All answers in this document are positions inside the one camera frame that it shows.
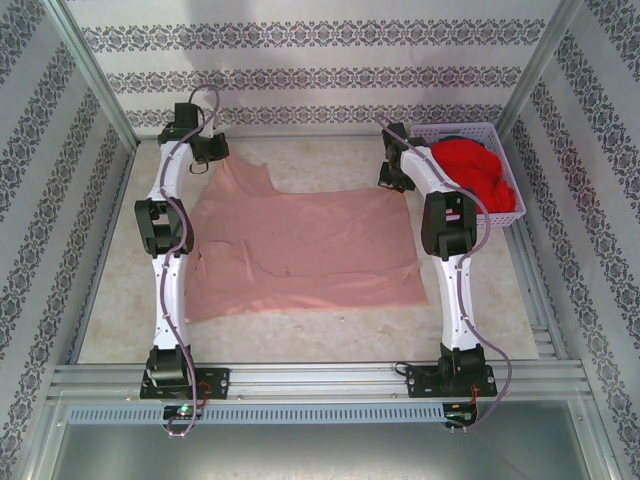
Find pink t-shirt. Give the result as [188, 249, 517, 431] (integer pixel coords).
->
[183, 152, 429, 325]

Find lavender plastic basket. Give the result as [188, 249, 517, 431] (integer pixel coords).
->
[410, 122, 527, 231]

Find dark blue garment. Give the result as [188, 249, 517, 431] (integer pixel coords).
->
[442, 132, 489, 146]

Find red garment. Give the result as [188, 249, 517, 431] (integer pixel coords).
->
[430, 139, 517, 214]

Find right circuit board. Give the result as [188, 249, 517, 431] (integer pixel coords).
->
[444, 402, 479, 429]

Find circuit board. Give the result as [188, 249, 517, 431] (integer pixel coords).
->
[444, 402, 479, 429]
[163, 405, 206, 420]

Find grey sheet metal tray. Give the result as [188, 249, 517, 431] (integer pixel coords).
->
[49, 422, 601, 480]

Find left circuit board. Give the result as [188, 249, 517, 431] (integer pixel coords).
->
[163, 405, 206, 420]

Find aluminium frame post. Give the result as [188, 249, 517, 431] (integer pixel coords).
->
[42, 0, 140, 147]
[488, 0, 586, 147]

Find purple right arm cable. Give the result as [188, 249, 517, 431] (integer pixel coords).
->
[374, 115, 514, 431]

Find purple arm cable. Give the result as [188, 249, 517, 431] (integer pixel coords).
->
[374, 115, 514, 431]
[158, 85, 222, 442]

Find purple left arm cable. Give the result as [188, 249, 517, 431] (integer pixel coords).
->
[158, 85, 222, 442]

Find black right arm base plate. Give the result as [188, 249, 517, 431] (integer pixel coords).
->
[405, 363, 499, 400]

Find aluminium mounting rail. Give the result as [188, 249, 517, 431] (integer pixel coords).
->
[47, 363, 587, 402]

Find aluminium side rail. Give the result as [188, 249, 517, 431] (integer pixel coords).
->
[492, 137, 574, 362]

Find grey slotted cable duct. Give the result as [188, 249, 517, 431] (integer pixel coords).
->
[67, 403, 446, 425]

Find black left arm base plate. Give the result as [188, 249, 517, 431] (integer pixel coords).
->
[139, 367, 231, 401]

